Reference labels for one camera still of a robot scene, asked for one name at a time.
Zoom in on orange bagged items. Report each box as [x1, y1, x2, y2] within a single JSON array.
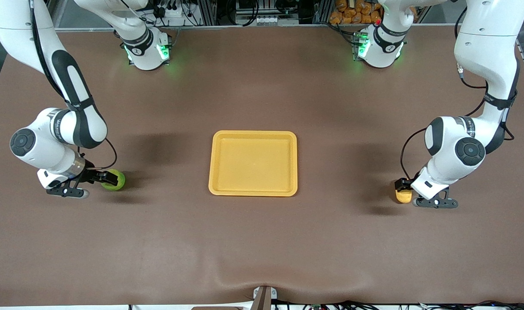
[[329, 0, 384, 25]]

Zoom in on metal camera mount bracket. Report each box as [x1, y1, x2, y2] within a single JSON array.
[[252, 285, 278, 310]]

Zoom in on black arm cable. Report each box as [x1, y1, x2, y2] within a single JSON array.
[[28, 0, 118, 171], [400, 6, 517, 181]]

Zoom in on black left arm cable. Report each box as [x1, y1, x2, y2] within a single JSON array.
[[400, 6, 517, 181]]

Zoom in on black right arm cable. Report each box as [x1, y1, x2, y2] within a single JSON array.
[[28, 0, 118, 171]]

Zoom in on yellow plastic tray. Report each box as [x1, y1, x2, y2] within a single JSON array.
[[208, 130, 298, 197]]

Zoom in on green apple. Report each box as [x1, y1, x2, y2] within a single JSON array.
[[100, 168, 126, 192]]

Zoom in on white power strip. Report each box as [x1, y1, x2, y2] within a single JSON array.
[[235, 15, 280, 26]]

